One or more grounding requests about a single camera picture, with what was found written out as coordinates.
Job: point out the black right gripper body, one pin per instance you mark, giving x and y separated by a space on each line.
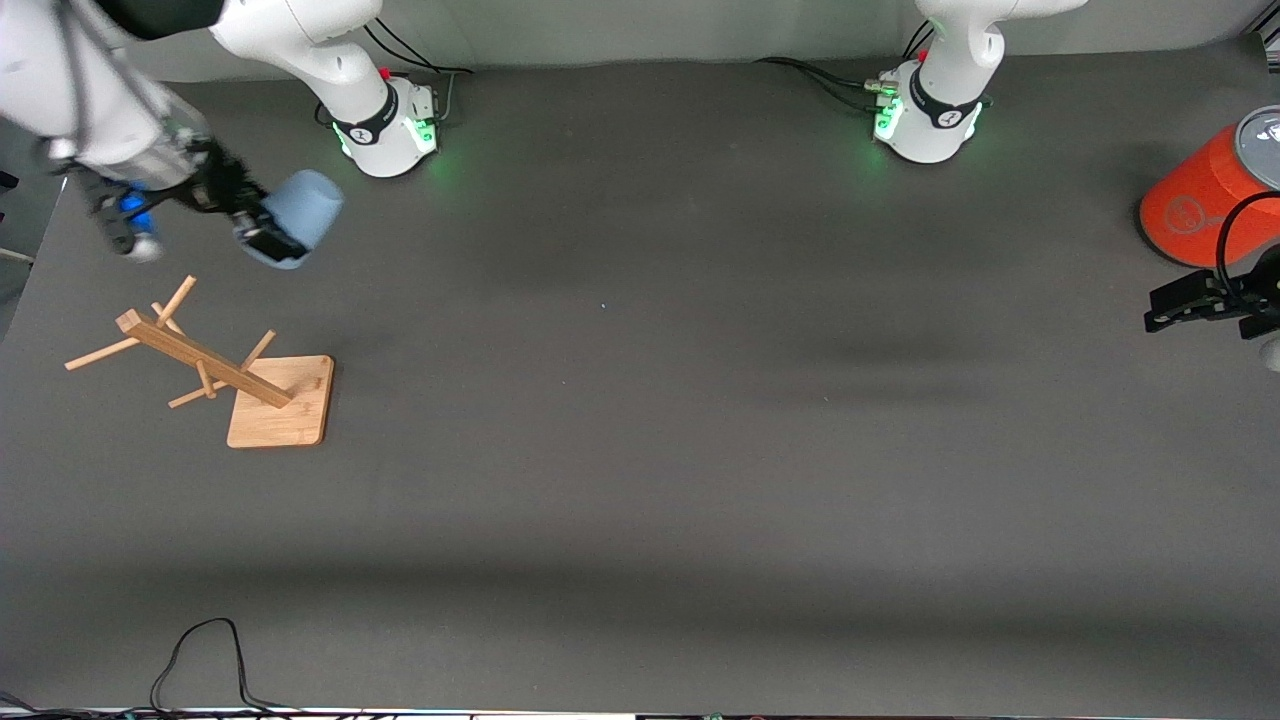
222 184

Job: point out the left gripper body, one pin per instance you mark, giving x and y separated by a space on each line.
1243 297

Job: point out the light blue cup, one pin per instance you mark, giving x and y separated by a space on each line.
310 205

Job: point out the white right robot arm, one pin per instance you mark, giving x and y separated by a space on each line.
300 40

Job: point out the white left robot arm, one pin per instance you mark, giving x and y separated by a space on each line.
935 130

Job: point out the wooden cup rack with pegs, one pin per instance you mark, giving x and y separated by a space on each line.
285 420

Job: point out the orange cylinder with grey lid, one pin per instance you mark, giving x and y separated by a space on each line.
1200 200

